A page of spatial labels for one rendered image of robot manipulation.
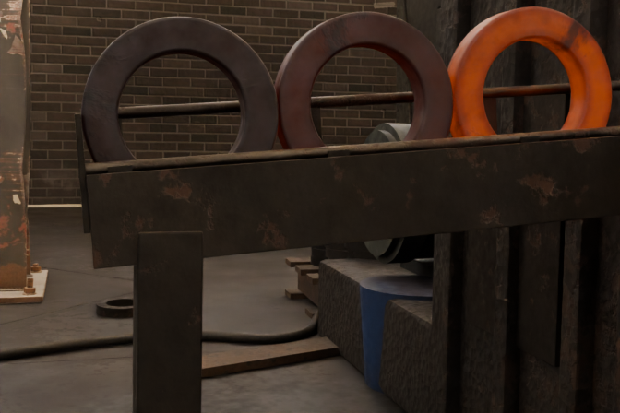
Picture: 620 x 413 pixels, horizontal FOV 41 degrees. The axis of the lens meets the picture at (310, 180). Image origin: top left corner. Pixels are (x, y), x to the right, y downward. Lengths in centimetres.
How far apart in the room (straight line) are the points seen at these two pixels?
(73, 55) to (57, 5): 41
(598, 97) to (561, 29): 8
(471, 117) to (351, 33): 16
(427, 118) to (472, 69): 7
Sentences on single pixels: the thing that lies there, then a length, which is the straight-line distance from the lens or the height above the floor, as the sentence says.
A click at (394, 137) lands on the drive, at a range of 219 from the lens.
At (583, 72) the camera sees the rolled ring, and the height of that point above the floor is 73.
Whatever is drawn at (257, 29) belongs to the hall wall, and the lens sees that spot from 707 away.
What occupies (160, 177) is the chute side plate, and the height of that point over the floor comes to 62.
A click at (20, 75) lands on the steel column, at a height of 84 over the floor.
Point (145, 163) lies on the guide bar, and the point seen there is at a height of 63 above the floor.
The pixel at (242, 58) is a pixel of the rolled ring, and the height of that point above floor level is 73.
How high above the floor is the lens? 67
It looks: 4 degrees down
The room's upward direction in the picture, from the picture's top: 1 degrees clockwise
